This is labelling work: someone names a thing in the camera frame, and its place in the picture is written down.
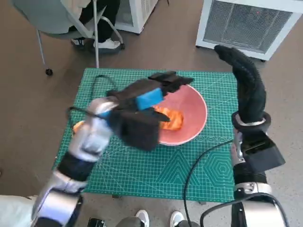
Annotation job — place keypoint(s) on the light grey cloth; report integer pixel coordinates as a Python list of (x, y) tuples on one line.
[(14, 210)]

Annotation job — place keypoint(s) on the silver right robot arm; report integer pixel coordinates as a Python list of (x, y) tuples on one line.
[(248, 172)]

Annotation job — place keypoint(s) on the small white mesh cabinet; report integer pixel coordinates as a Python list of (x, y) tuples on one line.
[(135, 16)]

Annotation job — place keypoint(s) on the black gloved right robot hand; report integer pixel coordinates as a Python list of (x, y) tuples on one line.
[(251, 99)]

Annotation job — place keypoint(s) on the large white mesh cabinet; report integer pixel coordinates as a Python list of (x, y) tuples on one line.
[(246, 26)]

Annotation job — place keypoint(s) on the white shoe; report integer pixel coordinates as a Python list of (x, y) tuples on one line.
[(176, 217), (142, 216)]

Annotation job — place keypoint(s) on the green cutting mat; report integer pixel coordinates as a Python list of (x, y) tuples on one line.
[(146, 170)]

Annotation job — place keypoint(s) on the long striped toy bread loaf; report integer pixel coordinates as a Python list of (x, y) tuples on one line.
[(175, 120)]

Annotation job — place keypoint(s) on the pink bowl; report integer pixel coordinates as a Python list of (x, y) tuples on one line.
[(191, 104)]

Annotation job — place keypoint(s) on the grey chair with metal legs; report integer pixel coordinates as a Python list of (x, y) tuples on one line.
[(47, 16)]

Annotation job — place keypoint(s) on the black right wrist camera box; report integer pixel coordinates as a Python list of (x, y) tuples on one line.
[(262, 153)]

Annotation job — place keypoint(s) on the dark table bracket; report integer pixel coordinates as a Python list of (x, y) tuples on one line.
[(116, 196), (202, 203)]

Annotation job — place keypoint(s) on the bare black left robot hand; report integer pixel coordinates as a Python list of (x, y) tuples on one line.
[(132, 94)]

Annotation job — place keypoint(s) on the small black device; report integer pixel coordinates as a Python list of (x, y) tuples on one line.
[(95, 222)]

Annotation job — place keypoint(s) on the person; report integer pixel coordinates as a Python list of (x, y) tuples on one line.
[(104, 23)]

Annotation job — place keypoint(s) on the round toy bread bun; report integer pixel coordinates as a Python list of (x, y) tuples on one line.
[(78, 126)]

